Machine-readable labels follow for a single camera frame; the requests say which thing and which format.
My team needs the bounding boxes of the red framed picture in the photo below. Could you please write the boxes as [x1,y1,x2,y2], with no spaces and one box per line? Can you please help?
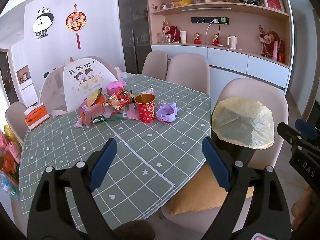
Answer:
[261,0,285,12]

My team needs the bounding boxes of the red snack wrapper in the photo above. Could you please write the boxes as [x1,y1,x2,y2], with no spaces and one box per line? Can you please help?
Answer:
[105,86,133,111]

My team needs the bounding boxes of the wooden wall shelf unit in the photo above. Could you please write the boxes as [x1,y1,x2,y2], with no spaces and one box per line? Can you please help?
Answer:
[146,0,294,68]

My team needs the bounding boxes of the red gift bag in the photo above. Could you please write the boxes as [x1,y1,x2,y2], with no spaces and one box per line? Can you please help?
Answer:
[167,26,180,43]

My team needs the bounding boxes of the yellow seat cushion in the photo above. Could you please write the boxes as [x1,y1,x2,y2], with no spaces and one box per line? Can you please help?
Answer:
[169,162,255,217]

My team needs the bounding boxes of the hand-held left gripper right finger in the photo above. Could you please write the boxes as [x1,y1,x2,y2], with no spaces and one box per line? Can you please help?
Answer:
[201,136,293,240]

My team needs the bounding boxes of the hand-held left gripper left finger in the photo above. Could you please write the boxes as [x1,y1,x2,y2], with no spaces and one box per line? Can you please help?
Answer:
[27,137,118,240]

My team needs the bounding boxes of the dark glass cabinet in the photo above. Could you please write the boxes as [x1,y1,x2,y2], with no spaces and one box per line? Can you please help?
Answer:
[117,0,152,74]

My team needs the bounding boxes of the dark brown fuzzy cloth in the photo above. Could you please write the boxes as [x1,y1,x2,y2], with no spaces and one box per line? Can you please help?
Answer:
[112,220,157,240]

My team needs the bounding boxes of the orange tissue box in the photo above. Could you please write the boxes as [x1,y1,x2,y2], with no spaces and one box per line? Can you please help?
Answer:
[24,104,50,131]

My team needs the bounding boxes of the white lower cabinet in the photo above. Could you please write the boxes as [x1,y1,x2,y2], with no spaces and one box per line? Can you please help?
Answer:
[151,44,290,95]

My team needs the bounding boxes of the yellow snack wrapper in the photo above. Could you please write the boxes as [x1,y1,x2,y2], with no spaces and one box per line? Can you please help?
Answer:
[87,88,103,104]

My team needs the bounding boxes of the red paper cup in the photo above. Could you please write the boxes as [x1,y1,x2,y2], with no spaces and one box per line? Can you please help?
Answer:
[135,93,156,123]

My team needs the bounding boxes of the white charger with cable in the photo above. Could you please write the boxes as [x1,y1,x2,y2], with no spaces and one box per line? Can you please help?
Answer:
[205,18,218,48]

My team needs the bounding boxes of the beige chair with cushion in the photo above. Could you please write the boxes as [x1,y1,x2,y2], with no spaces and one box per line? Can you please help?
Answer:
[160,77,290,233]

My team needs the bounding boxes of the person's right hand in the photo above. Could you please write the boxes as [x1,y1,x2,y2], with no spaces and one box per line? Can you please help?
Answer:
[291,190,320,230]

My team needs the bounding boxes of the red round hanging ornament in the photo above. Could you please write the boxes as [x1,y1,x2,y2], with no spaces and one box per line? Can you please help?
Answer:
[65,4,87,50]

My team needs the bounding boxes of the green white wrapper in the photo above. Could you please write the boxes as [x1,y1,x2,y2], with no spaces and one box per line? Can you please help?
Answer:
[92,112,129,123]

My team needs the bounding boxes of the pink hexagonal tin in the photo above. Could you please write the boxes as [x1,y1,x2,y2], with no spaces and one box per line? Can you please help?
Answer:
[106,79,125,97]

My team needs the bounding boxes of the black waste bin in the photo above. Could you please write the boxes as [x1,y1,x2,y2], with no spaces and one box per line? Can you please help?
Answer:
[216,137,255,173]

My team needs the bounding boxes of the green checked tablecloth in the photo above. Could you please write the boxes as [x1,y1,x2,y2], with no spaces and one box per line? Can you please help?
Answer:
[19,74,212,230]

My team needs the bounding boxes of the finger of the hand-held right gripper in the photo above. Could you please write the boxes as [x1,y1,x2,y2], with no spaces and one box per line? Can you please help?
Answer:
[295,119,320,150]
[276,122,304,148]

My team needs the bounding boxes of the cartoon print mesh food cover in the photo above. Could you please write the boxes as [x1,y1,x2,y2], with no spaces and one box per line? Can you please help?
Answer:
[37,56,122,115]

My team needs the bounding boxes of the panda wall clock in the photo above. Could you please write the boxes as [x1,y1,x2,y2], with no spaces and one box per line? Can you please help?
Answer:
[33,7,54,40]

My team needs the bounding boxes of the black power strip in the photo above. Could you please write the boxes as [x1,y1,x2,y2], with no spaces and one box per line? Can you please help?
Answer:
[191,17,229,24]

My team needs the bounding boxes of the beige dining chair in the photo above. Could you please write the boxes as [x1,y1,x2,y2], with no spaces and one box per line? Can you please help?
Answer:
[5,102,28,145]
[166,53,210,95]
[142,51,168,80]

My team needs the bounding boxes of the yellow plastic bin liner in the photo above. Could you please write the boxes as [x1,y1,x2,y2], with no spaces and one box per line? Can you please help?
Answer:
[211,97,275,150]

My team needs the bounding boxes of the white cabinet with niche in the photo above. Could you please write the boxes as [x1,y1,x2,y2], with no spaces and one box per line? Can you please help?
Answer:
[10,37,38,105]

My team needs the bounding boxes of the thin pink plastic wrapper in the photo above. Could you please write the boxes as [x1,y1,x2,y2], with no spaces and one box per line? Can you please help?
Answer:
[126,104,140,121]

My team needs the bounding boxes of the dark door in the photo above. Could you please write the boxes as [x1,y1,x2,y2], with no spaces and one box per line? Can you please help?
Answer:
[0,51,13,105]

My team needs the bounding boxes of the pink white tissue wrapper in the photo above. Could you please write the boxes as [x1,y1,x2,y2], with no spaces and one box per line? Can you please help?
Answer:
[79,102,107,126]

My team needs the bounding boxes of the pink bags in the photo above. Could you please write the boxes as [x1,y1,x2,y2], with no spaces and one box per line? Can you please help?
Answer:
[0,130,22,163]

